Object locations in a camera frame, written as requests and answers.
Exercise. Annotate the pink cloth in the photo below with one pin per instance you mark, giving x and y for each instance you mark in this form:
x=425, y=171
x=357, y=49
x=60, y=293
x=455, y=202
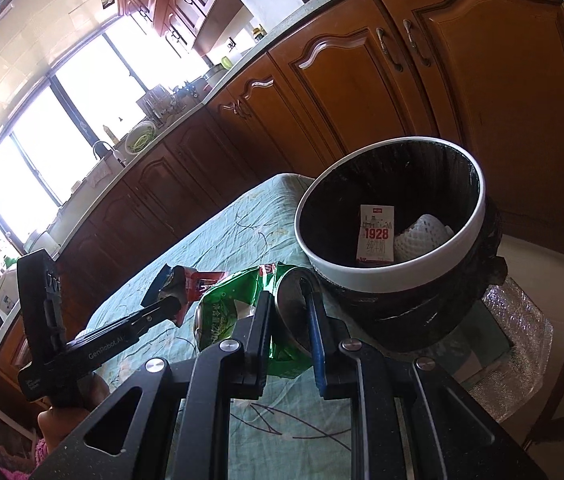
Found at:
x=12, y=462

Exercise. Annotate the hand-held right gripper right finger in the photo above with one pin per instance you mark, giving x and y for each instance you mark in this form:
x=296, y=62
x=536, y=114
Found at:
x=316, y=340

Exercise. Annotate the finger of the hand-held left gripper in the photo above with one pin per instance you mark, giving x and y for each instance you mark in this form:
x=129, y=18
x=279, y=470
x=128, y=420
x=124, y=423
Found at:
x=157, y=315
x=159, y=285

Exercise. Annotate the wooden lower kitchen cabinet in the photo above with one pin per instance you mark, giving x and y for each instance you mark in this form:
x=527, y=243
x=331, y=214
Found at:
x=486, y=110

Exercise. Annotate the green bowl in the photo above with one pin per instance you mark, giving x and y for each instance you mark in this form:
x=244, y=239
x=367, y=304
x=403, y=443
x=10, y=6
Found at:
x=139, y=137

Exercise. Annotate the condiment jar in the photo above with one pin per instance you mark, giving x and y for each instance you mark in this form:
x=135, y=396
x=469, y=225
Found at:
x=259, y=32

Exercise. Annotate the green cup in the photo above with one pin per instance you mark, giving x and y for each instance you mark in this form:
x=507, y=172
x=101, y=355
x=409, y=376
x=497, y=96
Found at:
x=225, y=62

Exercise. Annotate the red snack bag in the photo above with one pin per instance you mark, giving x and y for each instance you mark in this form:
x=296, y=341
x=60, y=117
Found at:
x=202, y=282

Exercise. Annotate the white foam fruit net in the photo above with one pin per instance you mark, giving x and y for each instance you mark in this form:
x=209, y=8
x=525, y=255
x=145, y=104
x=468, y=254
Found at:
x=424, y=235

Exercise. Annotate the red white milk carton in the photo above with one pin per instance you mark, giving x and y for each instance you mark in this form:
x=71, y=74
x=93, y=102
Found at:
x=375, y=240

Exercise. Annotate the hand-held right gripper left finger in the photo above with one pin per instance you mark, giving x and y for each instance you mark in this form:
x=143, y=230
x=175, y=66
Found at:
x=261, y=325

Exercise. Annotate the kitchen window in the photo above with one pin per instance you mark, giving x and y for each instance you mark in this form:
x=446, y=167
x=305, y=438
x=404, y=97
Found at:
x=87, y=110

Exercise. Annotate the sink faucet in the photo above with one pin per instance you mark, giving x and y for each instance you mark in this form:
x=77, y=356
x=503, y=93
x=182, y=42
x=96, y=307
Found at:
x=104, y=144

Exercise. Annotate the person's left hand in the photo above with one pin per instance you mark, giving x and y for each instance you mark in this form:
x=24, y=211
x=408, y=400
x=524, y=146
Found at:
x=59, y=425

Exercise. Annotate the white kitchen appliance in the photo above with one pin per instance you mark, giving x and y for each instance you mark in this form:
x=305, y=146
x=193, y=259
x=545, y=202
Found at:
x=9, y=285

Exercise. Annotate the small metal pot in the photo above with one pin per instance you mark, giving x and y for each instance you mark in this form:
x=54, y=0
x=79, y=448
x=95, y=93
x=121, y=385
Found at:
x=212, y=77

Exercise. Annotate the light kitchen countertop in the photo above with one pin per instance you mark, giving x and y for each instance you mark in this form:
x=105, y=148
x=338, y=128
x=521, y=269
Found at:
x=312, y=12

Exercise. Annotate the white rimmed trash bin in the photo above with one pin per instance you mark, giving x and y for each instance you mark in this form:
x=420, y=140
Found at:
x=361, y=276

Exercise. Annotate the crushed green can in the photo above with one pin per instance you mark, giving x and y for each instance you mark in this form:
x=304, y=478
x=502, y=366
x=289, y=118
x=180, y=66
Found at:
x=227, y=305

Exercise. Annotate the dish rack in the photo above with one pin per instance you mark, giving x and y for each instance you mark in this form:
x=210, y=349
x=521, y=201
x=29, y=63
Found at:
x=157, y=102

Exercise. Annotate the floral green tablecloth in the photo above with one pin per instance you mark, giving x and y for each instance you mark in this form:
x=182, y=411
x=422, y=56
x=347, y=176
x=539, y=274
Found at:
x=212, y=240

